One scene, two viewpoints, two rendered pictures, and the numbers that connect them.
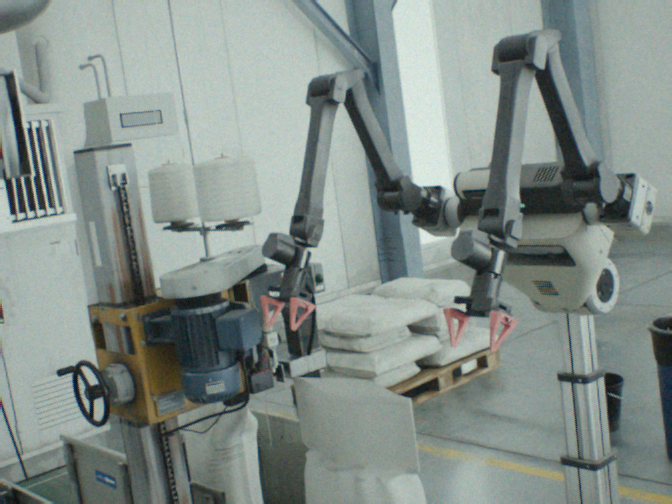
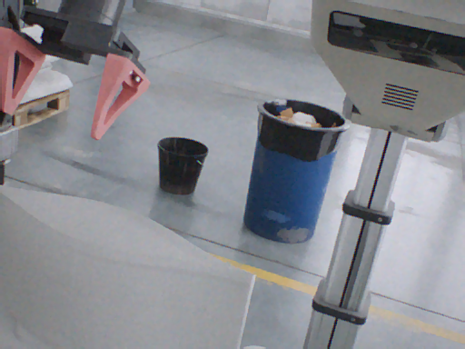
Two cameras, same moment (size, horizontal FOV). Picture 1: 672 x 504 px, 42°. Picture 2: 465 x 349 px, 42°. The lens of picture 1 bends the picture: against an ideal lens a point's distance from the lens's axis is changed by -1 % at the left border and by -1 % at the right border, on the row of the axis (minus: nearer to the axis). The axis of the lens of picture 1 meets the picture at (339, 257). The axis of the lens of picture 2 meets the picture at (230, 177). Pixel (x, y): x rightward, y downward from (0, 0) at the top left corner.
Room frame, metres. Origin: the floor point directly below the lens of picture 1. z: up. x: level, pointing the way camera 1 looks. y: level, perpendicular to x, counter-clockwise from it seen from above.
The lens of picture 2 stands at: (1.59, 0.32, 1.46)
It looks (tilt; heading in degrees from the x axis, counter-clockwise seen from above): 22 degrees down; 327
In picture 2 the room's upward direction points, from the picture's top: 11 degrees clockwise
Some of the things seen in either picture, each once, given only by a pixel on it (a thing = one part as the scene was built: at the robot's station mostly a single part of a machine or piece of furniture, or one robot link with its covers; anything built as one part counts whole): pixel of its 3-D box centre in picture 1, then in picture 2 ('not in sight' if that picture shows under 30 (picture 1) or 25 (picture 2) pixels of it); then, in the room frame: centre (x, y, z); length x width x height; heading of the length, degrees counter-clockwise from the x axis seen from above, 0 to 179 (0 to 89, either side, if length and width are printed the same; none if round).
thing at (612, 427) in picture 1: (597, 403); (180, 166); (4.50, -1.24, 0.13); 0.30 x 0.30 x 0.26
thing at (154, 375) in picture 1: (167, 349); not in sight; (2.43, 0.51, 1.18); 0.34 x 0.25 x 0.31; 132
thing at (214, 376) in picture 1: (206, 350); not in sight; (2.24, 0.37, 1.21); 0.15 x 0.15 x 0.25
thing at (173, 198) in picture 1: (173, 192); not in sight; (2.53, 0.44, 1.61); 0.15 x 0.14 x 0.17; 42
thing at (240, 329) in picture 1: (240, 334); not in sight; (2.20, 0.27, 1.25); 0.10 x 0.08 x 0.12; 157
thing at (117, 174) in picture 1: (119, 176); not in sight; (2.32, 0.54, 1.68); 0.05 x 0.03 x 0.06; 132
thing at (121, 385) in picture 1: (115, 384); not in sight; (2.29, 0.63, 1.14); 0.11 x 0.06 x 0.11; 42
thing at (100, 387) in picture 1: (89, 393); not in sight; (2.24, 0.69, 1.13); 0.18 x 0.11 x 0.18; 42
